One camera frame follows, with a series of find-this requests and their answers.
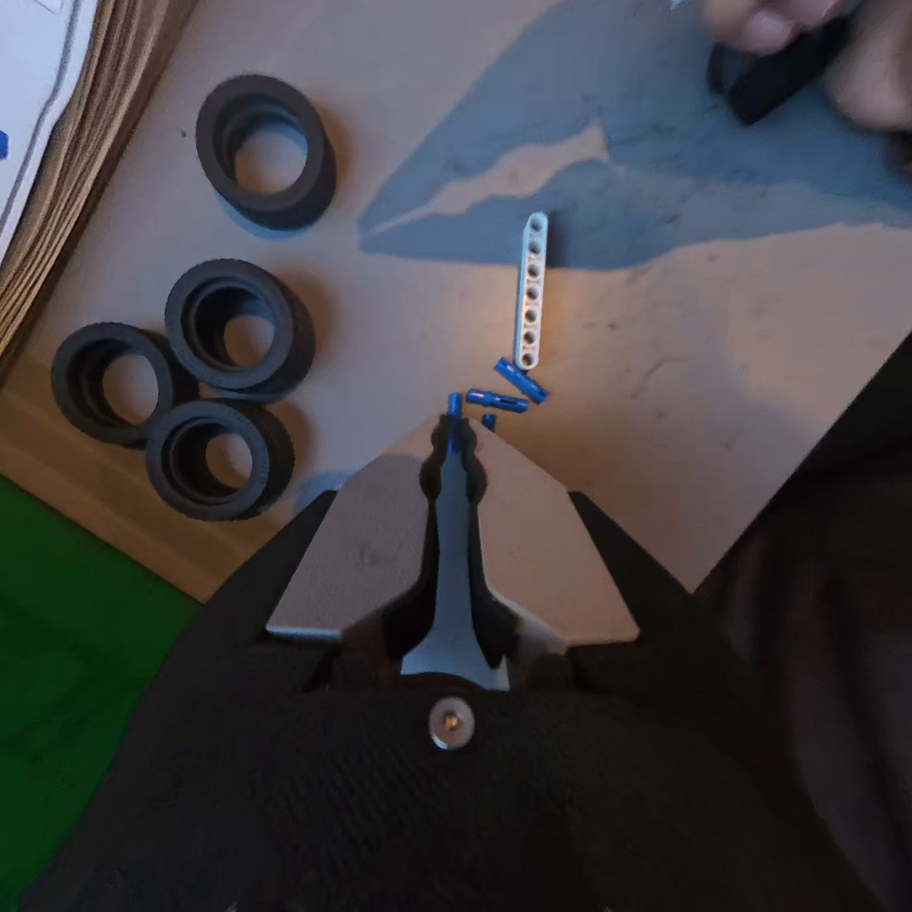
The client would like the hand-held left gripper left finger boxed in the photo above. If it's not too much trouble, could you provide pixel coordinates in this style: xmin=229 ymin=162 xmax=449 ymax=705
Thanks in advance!
xmin=266 ymin=413 xmax=457 ymax=660

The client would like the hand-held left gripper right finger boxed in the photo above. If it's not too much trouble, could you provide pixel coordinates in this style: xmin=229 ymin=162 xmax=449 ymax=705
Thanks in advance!
xmin=456 ymin=417 xmax=640 ymax=688

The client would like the green plastic bin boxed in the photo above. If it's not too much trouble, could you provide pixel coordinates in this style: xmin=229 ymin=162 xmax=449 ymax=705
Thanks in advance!
xmin=0 ymin=474 xmax=204 ymax=912

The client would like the white toy beam with holes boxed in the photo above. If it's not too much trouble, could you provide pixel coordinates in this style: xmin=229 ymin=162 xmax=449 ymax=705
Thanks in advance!
xmin=514 ymin=211 xmax=550 ymax=370

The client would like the toy car instruction booklet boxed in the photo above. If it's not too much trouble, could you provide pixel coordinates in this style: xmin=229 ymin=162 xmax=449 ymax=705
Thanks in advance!
xmin=0 ymin=0 xmax=197 ymax=357

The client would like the person's right hand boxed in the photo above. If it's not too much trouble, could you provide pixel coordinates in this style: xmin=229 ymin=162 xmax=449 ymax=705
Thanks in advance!
xmin=698 ymin=0 xmax=912 ymax=133

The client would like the person's dark clothing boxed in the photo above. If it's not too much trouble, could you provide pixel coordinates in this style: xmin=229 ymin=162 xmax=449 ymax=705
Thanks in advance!
xmin=694 ymin=342 xmax=912 ymax=912

